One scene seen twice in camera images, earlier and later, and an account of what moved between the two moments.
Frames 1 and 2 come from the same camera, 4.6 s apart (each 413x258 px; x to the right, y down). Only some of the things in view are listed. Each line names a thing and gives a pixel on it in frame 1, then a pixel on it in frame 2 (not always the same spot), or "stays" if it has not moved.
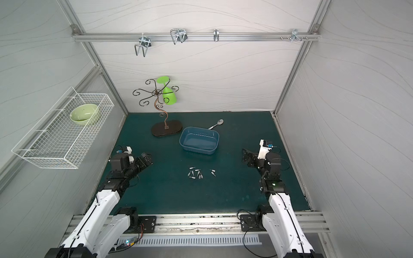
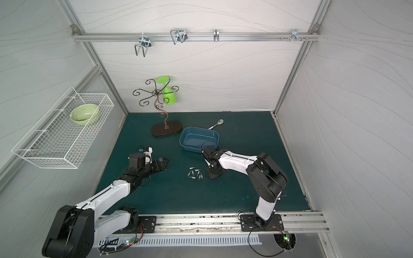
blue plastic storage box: [200, 140] stays
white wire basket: [63, 136] stays
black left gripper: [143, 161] -> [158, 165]
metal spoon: [220, 122] stays
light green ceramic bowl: [80, 115] stays
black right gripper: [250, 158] -> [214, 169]
